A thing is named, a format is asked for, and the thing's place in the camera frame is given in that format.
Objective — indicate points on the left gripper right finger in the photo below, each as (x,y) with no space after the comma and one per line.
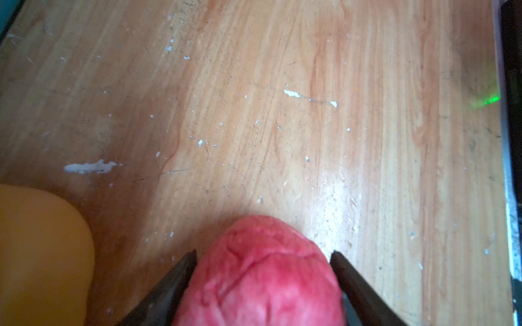
(361,303)

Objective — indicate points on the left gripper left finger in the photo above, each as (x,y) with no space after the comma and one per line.
(161,304)

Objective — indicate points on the netted apple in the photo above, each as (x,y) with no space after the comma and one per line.
(262,271)

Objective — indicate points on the yellow plastic tray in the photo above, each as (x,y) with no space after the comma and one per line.
(47,259)

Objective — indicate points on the teal plastic basket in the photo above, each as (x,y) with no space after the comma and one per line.
(9,10)

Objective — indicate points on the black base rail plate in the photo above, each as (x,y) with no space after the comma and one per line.
(507,34)

